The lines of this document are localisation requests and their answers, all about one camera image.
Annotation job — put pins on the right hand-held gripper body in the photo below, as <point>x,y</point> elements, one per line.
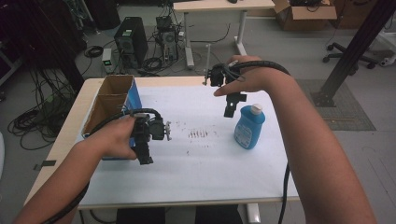
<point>218,76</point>

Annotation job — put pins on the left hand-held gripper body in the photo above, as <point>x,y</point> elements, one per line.
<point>146,129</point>

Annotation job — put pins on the blue bottle with white cap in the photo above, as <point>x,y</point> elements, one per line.
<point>249,127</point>

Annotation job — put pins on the blue cardboard box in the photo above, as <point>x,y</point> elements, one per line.
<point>106,105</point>

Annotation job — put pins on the person's left hand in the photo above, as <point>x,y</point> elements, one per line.
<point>116,140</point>

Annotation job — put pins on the person's right hand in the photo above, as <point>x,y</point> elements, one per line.
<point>253,79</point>

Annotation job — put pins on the white table sheet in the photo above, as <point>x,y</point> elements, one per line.
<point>202,174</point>

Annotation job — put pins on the open computer case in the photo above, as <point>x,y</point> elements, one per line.
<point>168,40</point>

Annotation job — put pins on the person's left leg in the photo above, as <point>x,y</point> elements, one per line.
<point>140,216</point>

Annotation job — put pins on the person's leg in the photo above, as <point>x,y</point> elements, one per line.
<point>218,215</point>
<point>140,216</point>

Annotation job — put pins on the wooden desk with white legs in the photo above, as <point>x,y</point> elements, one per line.
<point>218,4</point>

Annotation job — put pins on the white power supply unit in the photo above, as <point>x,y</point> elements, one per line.
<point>107,60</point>

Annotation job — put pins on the black computer tower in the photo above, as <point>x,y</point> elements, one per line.
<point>134,37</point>

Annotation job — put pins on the person's right leg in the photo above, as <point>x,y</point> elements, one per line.
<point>218,215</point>

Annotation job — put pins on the black tape strip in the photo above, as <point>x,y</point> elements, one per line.
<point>46,163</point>

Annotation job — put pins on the open brown cardboard box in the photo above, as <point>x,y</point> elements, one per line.
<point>305,15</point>

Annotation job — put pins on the white table leg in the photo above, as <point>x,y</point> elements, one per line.
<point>253,214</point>

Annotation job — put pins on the grey floor mat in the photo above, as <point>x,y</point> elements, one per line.
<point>342,112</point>

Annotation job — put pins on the black cabinet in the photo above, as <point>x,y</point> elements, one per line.
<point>102,14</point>

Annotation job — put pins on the black office chair base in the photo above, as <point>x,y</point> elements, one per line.
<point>345,56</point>

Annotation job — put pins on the dark curtain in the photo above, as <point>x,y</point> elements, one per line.
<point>40,37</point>

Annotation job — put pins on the white device on floor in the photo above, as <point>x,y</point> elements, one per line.
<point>387,61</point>

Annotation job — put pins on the black metal stand post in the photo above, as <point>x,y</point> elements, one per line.
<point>358,49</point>

